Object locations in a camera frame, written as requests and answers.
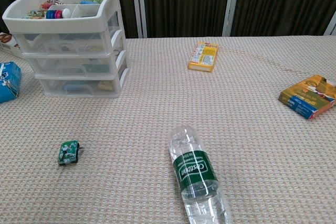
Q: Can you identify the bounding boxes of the small green circuit board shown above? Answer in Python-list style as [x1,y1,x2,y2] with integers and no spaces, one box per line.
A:
[57,141,85,166]

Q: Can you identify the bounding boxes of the small yellow carton box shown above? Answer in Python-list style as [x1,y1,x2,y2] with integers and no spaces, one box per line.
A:
[187,41,219,73]

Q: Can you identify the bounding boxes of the orange and blue carton box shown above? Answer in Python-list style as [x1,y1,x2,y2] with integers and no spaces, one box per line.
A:
[278,74,336,121]

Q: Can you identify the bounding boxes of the long cookie package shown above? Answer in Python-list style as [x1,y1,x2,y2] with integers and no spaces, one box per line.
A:
[0,32,24,58]

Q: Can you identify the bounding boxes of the beige woven tablecloth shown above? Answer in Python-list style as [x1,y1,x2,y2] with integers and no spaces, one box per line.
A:
[0,35,336,224]

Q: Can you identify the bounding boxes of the clear green-label water bottle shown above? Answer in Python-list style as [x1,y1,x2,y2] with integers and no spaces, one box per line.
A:
[169,125,233,224]

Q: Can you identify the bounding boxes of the colourful wrapped candies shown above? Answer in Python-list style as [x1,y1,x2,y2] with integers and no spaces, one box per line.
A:
[22,2,53,20]

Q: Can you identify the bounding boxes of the blue snack package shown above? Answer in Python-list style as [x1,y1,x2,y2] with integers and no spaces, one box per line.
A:
[0,61,22,104]

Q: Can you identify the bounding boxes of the white metal frame post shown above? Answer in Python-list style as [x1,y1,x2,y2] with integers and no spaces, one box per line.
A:
[130,0,148,39]
[222,0,242,37]
[323,12,336,36]

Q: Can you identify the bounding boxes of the white plastic drawer organizer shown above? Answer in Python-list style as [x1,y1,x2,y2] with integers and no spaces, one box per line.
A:
[2,0,131,99]

